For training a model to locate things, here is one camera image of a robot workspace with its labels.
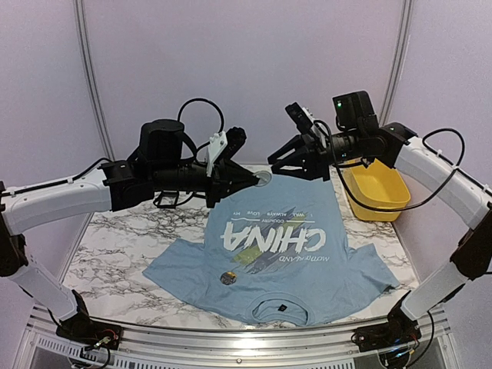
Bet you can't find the light blue printed t-shirt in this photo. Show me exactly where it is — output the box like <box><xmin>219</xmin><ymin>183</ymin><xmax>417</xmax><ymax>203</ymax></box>
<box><xmin>144</xmin><ymin>175</ymin><xmax>399</xmax><ymax>326</ymax></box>

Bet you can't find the left aluminium wall post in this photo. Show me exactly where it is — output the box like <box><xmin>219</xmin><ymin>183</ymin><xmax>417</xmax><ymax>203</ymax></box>
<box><xmin>73</xmin><ymin>0</ymin><xmax>115</xmax><ymax>160</ymax></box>

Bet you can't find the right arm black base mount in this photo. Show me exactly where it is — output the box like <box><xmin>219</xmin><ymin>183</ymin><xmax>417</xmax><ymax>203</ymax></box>
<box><xmin>351</xmin><ymin>292</ymin><xmax>421</xmax><ymax>352</ymax></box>

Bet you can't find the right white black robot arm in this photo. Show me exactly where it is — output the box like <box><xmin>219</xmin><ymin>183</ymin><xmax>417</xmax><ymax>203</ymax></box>
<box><xmin>268</xmin><ymin>91</ymin><xmax>491</xmax><ymax>351</ymax></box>

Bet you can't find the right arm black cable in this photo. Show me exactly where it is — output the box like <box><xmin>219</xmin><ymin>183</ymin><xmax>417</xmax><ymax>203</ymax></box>
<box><xmin>314</xmin><ymin>119</ymin><xmax>466</xmax><ymax>212</ymax></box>

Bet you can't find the black brooch box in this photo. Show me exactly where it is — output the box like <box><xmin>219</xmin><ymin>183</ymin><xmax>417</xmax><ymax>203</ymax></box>
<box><xmin>152</xmin><ymin>191</ymin><xmax>180</xmax><ymax>209</ymax></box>

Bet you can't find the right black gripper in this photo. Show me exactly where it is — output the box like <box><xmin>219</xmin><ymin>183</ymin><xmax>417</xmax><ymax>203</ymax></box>
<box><xmin>270</xmin><ymin>127</ymin><xmax>364</xmax><ymax>181</ymax></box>

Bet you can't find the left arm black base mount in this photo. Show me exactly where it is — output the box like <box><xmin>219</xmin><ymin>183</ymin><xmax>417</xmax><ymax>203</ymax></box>
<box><xmin>56</xmin><ymin>290</ymin><xmax>123</xmax><ymax>350</ymax></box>

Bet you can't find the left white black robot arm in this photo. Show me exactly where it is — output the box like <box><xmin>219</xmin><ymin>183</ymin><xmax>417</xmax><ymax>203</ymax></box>
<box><xmin>1</xmin><ymin>119</ymin><xmax>259</xmax><ymax>342</ymax></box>

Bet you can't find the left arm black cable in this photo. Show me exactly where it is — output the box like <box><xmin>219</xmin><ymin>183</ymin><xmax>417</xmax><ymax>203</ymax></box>
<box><xmin>176</xmin><ymin>98</ymin><xmax>226</xmax><ymax>131</ymax></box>

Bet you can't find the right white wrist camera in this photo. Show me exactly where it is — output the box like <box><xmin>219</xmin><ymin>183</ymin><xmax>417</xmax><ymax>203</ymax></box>
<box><xmin>284</xmin><ymin>102</ymin><xmax>321</xmax><ymax>148</ymax></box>

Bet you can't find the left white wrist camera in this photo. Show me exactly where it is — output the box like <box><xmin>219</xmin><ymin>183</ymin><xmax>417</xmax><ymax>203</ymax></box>
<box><xmin>205</xmin><ymin>127</ymin><xmax>247</xmax><ymax>177</ymax></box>

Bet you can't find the aluminium front frame rail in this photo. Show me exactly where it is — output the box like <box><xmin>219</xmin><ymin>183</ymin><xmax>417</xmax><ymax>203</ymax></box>
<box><xmin>11</xmin><ymin>303</ymin><xmax>453</xmax><ymax>369</ymax></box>

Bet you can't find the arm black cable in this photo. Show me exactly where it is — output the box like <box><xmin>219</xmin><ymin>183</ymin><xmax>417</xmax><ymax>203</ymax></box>
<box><xmin>314</xmin><ymin>119</ymin><xmax>466</xmax><ymax>212</ymax></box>
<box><xmin>176</xmin><ymin>98</ymin><xmax>226</xmax><ymax>131</ymax></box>

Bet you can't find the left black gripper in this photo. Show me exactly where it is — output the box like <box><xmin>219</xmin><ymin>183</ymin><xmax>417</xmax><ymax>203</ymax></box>
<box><xmin>151</xmin><ymin>160</ymin><xmax>259</xmax><ymax>208</ymax></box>

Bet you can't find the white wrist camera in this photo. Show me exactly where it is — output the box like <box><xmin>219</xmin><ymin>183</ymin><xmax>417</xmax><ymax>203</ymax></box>
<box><xmin>284</xmin><ymin>102</ymin><xmax>321</xmax><ymax>148</ymax></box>
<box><xmin>205</xmin><ymin>127</ymin><xmax>247</xmax><ymax>177</ymax></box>

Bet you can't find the aluminium wall post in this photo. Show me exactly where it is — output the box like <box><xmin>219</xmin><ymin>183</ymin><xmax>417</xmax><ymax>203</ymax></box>
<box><xmin>379</xmin><ymin>0</ymin><xmax>414</xmax><ymax>125</ymax></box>
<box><xmin>73</xmin><ymin>0</ymin><xmax>115</xmax><ymax>160</ymax></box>

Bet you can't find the white round brooch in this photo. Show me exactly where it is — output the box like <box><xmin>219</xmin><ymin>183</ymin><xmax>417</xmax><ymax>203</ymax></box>
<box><xmin>220</xmin><ymin>271</ymin><xmax>237</xmax><ymax>285</ymax></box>

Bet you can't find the right aluminium wall post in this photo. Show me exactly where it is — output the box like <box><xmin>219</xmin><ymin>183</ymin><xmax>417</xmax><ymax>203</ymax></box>
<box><xmin>379</xmin><ymin>0</ymin><xmax>414</xmax><ymax>125</ymax></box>

